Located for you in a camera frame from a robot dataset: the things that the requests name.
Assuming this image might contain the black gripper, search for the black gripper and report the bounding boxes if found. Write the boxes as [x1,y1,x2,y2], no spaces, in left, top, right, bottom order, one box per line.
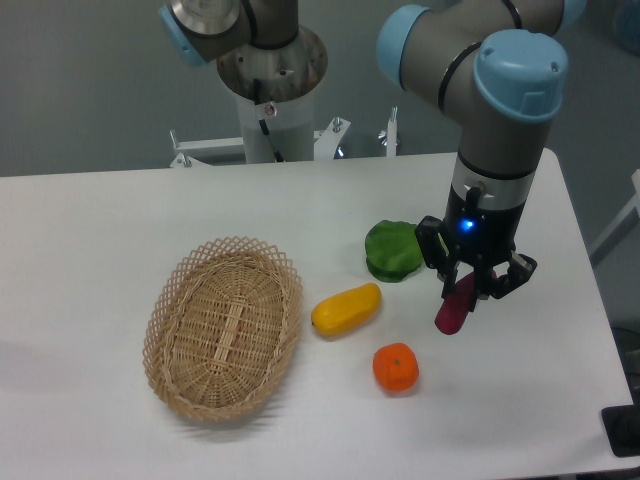
[415,185,537,313]

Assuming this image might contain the purple sweet potato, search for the purple sweet potato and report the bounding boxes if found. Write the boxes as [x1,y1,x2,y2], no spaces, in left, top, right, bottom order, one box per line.
[434,273,477,335]

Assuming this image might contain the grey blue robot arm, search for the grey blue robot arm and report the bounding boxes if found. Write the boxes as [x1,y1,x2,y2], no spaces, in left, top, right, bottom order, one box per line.
[159,1,585,300]

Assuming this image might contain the woven wicker basket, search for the woven wicker basket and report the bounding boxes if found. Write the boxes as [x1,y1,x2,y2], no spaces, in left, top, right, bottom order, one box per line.
[143,237,303,422]

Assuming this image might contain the green leafy vegetable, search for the green leafy vegetable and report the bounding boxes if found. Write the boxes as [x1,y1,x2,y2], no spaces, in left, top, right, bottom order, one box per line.
[364,220,424,283]

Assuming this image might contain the orange tangerine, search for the orange tangerine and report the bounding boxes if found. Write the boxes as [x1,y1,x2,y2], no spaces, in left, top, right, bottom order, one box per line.
[372,343,420,392]

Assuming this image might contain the yellow mango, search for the yellow mango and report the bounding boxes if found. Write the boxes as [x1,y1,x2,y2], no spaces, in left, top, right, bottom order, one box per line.
[311,283,382,337]

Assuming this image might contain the white furniture leg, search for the white furniture leg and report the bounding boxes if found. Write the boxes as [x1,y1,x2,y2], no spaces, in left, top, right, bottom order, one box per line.
[588,170,639,268]

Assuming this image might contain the black device at edge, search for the black device at edge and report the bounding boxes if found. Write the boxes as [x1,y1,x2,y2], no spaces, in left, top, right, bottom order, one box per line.
[601,405,639,458]

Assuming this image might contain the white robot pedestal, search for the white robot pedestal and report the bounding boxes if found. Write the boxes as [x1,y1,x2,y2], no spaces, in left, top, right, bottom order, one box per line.
[216,26,328,136]

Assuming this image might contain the white metal base frame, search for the white metal base frame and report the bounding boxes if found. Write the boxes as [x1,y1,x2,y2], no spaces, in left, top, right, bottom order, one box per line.
[168,105,401,168]

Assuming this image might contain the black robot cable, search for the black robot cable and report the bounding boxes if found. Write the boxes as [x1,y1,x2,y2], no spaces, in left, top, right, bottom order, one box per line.
[252,77,285,164]

